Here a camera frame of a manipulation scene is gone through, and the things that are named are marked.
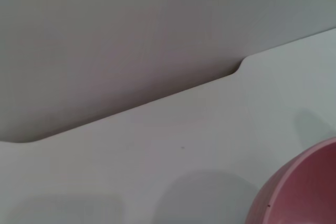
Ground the pink plastic bowl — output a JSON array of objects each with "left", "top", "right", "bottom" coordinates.
[{"left": 244, "top": 136, "right": 336, "bottom": 224}]

